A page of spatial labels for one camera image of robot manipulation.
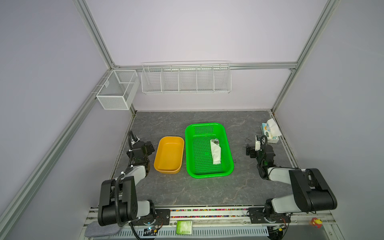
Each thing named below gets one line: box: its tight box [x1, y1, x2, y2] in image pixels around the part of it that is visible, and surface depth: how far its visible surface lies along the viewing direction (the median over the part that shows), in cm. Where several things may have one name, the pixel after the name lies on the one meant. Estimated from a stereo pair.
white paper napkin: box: [210, 139, 222, 165], surface depth 96 cm
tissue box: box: [260, 118, 282, 144], surface depth 102 cm
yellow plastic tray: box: [154, 136, 185, 174], surface depth 96 cm
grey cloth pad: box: [85, 221, 122, 238], surface depth 69 cm
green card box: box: [176, 220, 193, 235], surface depth 71 cm
